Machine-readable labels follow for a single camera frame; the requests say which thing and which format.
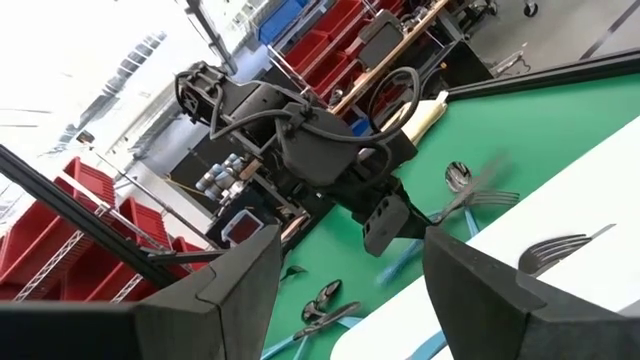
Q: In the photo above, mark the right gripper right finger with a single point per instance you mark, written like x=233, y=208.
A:
x=500, y=320

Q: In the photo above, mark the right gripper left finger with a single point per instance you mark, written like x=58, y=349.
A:
x=150, y=330

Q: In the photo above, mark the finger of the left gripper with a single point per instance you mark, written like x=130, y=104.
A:
x=417, y=217
x=386, y=227

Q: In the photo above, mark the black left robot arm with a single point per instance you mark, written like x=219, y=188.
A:
x=250, y=112

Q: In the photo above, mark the small blue bin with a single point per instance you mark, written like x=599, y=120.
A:
x=360, y=126

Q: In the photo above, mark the red storage bin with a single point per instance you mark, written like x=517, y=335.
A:
x=306, y=50
x=340, y=17
x=30, y=242
x=100, y=282
x=187, y=250
x=145, y=220
x=92, y=180
x=327, y=75

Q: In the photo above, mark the white-rimmed red box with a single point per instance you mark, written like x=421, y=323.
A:
x=242, y=227

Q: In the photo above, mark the wooden workbench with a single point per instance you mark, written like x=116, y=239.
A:
x=390, y=56

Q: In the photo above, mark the dark grey case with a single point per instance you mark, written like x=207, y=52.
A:
x=380, y=40

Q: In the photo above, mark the blue storage bin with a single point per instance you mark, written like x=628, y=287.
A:
x=280, y=17

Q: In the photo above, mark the green table mat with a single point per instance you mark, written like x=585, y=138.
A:
x=525, y=130

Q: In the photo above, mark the white cutlery tray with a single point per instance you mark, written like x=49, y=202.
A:
x=575, y=190

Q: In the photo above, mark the black caster wheel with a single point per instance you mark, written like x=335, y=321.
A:
x=530, y=7

